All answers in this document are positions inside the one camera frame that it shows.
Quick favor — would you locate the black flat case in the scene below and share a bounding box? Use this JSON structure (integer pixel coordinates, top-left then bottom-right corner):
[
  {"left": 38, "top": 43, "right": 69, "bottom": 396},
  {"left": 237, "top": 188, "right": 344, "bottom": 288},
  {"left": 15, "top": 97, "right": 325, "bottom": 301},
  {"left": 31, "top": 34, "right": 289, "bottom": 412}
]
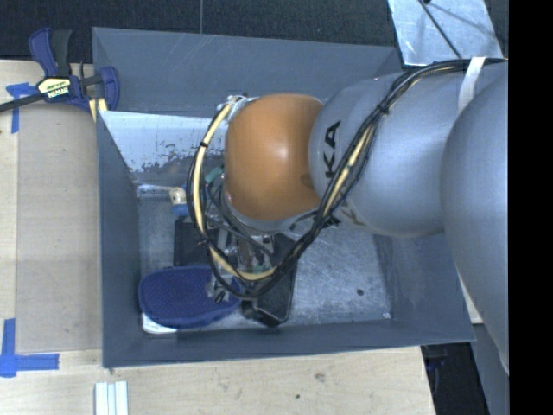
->
[{"left": 173, "top": 217, "right": 300, "bottom": 327}]

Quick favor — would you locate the blue fabric shoe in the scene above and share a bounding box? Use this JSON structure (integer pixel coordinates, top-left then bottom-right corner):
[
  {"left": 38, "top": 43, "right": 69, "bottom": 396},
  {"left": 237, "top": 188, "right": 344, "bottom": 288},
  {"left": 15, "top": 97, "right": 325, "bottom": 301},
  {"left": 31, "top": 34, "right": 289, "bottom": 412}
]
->
[{"left": 137, "top": 265, "right": 243, "bottom": 335}]

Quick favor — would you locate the small cream and blue toy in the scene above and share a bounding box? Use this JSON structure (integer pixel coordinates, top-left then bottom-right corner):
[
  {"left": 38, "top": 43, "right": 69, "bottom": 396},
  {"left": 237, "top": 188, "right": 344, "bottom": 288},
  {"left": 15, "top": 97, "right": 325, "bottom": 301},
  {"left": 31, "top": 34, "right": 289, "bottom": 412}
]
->
[{"left": 168, "top": 187, "right": 188, "bottom": 216}]

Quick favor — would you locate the grey metal bin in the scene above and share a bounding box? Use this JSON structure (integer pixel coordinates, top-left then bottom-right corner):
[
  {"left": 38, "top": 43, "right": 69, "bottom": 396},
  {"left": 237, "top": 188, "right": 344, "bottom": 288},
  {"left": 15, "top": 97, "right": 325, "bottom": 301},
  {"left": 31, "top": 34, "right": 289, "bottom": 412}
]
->
[{"left": 91, "top": 26, "right": 477, "bottom": 369}]

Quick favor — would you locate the pale wood board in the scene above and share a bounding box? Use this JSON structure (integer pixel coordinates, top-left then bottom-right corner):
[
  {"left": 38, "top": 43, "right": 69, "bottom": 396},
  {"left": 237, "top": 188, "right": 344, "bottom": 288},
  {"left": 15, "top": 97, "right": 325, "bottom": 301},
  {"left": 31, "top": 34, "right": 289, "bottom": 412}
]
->
[{"left": 16, "top": 100, "right": 104, "bottom": 354}]

